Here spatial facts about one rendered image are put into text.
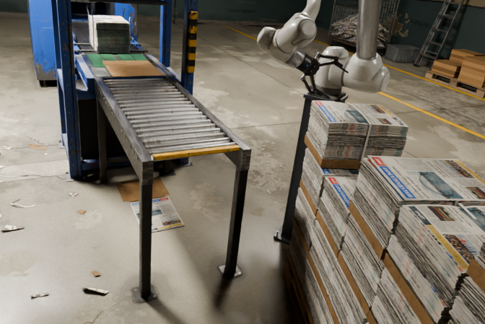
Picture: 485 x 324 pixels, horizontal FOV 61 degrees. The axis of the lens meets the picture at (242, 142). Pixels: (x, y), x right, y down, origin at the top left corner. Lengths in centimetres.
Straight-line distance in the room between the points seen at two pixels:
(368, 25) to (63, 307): 202
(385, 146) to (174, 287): 132
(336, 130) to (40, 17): 413
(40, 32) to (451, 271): 489
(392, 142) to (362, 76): 43
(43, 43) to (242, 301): 396
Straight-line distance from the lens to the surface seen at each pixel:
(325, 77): 231
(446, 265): 114
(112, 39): 381
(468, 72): 807
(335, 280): 175
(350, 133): 185
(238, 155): 207
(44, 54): 540
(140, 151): 194
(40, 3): 530
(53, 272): 255
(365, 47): 216
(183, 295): 234
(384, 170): 144
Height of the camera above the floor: 165
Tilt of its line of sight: 24 degrees down
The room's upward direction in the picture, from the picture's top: 7 degrees clockwise
